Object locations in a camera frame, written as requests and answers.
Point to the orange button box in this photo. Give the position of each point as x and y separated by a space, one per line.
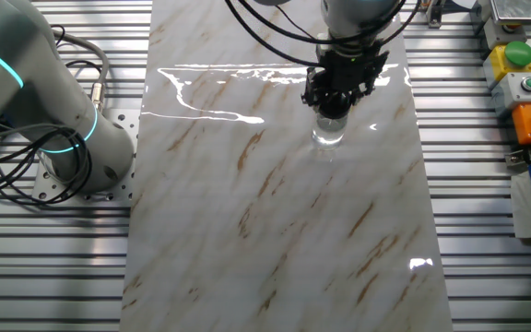
526 124

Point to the clear glass jar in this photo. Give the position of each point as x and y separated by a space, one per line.
329 136

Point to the white marble pattern board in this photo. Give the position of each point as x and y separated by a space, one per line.
270 207

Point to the grey box red button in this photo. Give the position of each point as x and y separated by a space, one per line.
500 33

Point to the silver metal plate box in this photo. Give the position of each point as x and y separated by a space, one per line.
519 10

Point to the grey box green button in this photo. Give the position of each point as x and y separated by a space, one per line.
519 90

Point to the aluminium pole with foot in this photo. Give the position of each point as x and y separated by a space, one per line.
434 16

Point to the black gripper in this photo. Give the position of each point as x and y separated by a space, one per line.
348 69

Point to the perforated robot base plate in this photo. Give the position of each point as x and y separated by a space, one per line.
122 120

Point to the yellow box green mushroom button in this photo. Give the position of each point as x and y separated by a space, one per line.
500 62

